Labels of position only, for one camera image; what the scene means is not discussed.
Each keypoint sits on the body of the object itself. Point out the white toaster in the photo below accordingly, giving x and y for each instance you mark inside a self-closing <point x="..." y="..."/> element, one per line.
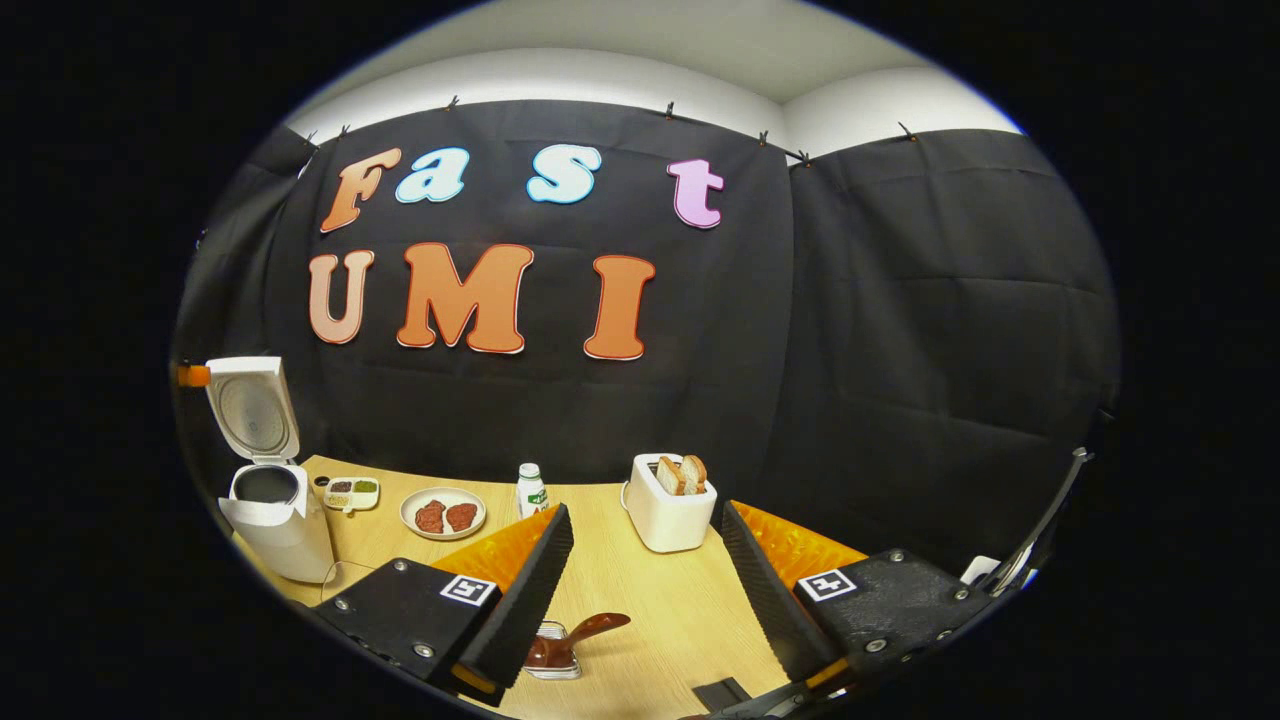
<point x="668" y="525"/>

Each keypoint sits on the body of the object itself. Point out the black table edge pad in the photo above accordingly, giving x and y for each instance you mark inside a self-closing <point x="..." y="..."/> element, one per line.
<point x="720" y="693"/>

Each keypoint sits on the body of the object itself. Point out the red meat piece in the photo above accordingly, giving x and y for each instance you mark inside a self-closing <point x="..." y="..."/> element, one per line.
<point x="461" y="516"/>
<point x="430" y="517"/>

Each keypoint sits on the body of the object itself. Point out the white rice cooker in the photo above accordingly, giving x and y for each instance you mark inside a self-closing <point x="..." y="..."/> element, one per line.
<point x="285" y="540"/>

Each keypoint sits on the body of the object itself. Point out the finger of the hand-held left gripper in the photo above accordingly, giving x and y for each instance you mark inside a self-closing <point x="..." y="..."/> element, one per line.
<point x="193" y="376"/>

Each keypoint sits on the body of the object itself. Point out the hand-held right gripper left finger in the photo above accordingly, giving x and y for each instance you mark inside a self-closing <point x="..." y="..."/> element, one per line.
<point x="520" y="600"/>

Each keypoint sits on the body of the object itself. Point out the clear chopstick holder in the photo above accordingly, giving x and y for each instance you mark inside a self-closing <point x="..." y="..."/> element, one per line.
<point x="555" y="672"/>

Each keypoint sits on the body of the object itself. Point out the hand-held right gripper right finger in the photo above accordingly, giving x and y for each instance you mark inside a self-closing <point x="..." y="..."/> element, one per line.
<point x="775" y="600"/>

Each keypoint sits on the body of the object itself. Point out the black backdrop cloth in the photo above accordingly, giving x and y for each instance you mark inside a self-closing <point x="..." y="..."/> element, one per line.
<point x="880" y="330"/>

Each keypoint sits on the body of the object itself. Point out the white divided condiment dish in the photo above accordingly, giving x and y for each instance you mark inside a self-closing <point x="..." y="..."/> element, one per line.
<point x="351" y="493"/>

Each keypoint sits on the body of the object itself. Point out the small white bottle green label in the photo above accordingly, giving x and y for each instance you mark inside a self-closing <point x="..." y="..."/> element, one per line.
<point x="531" y="492"/>

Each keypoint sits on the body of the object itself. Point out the brown wooden spoon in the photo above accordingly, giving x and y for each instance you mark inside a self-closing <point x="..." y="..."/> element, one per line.
<point x="590" y="630"/>

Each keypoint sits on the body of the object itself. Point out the white round plate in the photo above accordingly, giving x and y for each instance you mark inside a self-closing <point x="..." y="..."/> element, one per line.
<point x="443" y="494"/>

